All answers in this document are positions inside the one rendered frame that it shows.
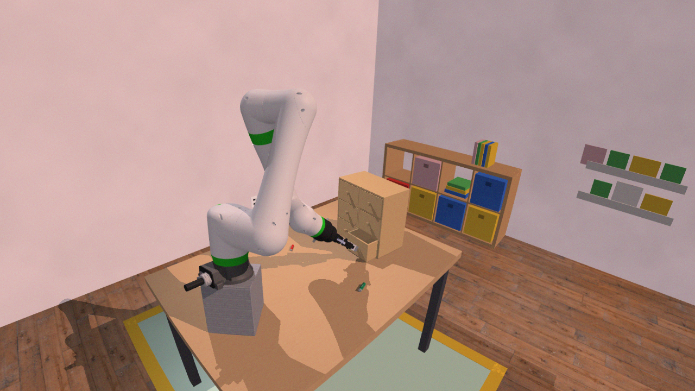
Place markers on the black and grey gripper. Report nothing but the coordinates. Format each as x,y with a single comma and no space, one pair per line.
335,237

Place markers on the brown wooden drawer front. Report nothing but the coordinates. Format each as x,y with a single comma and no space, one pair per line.
348,211
369,223
349,192
344,227
371,203
368,244

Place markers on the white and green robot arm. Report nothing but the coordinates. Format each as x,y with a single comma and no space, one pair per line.
235,230

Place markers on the small wooden chest of drawers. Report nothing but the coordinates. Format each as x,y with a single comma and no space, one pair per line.
394,209

